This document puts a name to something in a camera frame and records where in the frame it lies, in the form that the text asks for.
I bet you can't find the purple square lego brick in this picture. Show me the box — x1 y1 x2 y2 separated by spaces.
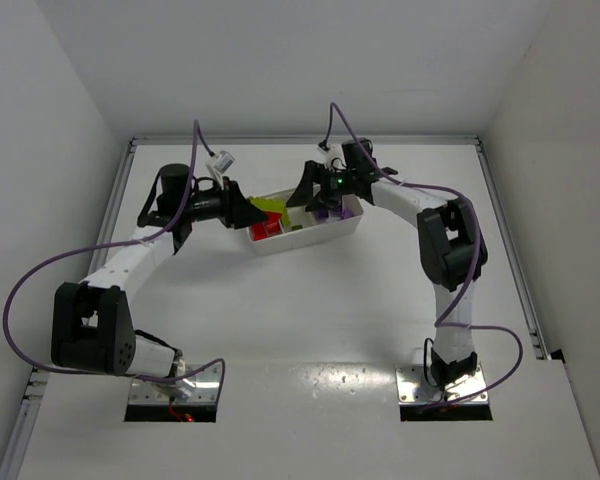
314 210 330 223

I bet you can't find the purple flower lego brick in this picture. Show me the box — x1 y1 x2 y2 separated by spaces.
339 208 355 220

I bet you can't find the red rounded lego brick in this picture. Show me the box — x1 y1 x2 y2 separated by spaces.
250 212 283 241

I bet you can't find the red green purple lego stack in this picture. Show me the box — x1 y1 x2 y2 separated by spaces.
248 196 287 215

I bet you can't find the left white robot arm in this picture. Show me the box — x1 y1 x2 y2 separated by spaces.
51 164 267 383

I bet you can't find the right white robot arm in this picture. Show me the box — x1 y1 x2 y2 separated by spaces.
287 138 488 390

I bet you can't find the white three-compartment container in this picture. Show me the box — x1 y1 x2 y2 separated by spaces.
245 189 364 256

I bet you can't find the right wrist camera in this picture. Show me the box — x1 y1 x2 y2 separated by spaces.
318 141 342 170

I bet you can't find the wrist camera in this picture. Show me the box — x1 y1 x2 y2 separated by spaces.
206 150 235 184
318 141 342 170

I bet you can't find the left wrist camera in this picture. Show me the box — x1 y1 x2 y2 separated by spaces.
206 150 235 184

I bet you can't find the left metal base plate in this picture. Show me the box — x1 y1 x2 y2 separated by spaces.
127 358 226 411

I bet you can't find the metal base plate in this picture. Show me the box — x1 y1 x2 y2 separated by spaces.
127 358 226 411
395 364 489 408

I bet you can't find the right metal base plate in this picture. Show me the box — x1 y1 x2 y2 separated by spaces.
395 364 489 408

